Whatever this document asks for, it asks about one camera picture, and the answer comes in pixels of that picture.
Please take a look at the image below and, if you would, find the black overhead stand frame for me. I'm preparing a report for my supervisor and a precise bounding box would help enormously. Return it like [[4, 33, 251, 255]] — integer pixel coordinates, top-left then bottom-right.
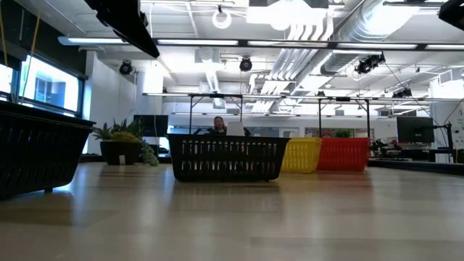
[[318, 96, 371, 139], [188, 93, 244, 136]]

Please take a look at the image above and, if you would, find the black plastic basket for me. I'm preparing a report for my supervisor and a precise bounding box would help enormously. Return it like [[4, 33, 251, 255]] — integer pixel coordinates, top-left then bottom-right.
[[0, 101, 96, 200], [167, 133, 291, 182]]

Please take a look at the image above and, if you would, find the long ceiling light bar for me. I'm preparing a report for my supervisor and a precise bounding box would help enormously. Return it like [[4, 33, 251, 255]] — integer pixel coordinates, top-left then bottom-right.
[[57, 36, 464, 51]]

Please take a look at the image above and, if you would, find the person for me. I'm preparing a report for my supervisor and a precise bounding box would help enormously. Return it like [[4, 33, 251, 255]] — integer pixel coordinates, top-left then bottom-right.
[[212, 115, 229, 136]]

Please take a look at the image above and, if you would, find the yellow plastic basket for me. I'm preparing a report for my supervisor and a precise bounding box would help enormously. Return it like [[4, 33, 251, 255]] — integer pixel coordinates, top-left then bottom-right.
[[281, 137, 322, 174]]

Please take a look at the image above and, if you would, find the succulent plant in black pot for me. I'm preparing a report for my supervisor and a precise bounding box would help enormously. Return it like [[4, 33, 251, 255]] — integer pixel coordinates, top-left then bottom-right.
[[92, 119, 160, 167]]

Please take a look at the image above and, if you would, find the white hanging ring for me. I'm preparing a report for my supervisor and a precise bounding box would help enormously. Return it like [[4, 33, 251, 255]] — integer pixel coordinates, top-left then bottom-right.
[[212, 9, 233, 30]]

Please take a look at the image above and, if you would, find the red plastic basket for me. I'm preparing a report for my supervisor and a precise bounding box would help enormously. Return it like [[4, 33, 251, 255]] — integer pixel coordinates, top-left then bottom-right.
[[317, 137, 370, 171]]

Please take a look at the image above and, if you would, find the black monitor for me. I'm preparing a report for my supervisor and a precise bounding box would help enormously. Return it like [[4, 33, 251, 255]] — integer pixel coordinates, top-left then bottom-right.
[[133, 114, 170, 138], [396, 115, 435, 144]]

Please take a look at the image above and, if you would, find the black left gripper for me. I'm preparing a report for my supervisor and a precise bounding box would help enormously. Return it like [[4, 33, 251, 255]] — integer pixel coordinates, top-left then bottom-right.
[[83, 0, 161, 58]]

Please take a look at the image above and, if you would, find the large glass window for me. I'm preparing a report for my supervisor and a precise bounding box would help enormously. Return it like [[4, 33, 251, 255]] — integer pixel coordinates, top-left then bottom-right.
[[0, 54, 86, 117]]

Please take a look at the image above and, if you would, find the white laptop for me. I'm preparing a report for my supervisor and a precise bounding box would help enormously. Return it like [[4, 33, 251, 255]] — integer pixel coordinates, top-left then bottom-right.
[[226, 121, 247, 137]]

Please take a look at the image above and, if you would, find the silver ventilation duct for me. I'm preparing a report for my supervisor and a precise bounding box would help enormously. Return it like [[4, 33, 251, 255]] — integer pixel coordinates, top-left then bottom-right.
[[320, 0, 418, 75]]

